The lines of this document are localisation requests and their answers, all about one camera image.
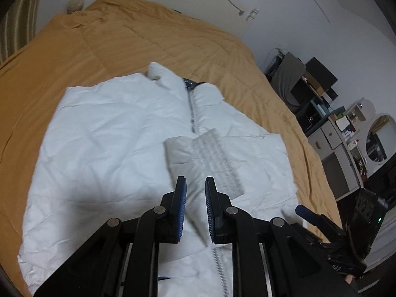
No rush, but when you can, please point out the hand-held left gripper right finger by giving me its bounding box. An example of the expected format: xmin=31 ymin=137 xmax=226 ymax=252
xmin=205 ymin=176 xmax=359 ymax=297

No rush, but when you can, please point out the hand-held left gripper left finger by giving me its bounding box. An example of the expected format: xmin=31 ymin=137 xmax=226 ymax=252
xmin=32 ymin=176 xmax=188 ymax=297

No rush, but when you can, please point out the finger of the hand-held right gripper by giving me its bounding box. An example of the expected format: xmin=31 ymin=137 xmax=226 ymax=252
xmin=295 ymin=204 xmax=345 ymax=242

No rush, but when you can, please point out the white puffer jacket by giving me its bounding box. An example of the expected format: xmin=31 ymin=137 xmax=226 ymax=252
xmin=17 ymin=62 xmax=299 ymax=297

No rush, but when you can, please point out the white dresser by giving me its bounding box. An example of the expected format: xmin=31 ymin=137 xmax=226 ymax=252
xmin=305 ymin=105 xmax=369 ymax=201

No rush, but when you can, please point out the arched mirror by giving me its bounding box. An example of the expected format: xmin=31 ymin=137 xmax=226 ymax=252
xmin=365 ymin=114 xmax=394 ymax=164

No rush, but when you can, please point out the white arched shelf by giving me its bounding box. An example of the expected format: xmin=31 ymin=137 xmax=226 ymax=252
xmin=343 ymin=98 xmax=376 ymax=130

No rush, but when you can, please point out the black monitor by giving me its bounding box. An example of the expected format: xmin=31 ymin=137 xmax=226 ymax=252
xmin=305 ymin=57 xmax=338 ymax=98

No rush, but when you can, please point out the orange quilted blanket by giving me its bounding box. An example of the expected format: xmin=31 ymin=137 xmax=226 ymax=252
xmin=0 ymin=0 xmax=344 ymax=291

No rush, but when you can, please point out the striped curtain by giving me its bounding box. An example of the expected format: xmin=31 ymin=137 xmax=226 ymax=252
xmin=0 ymin=0 xmax=48 ymax=64

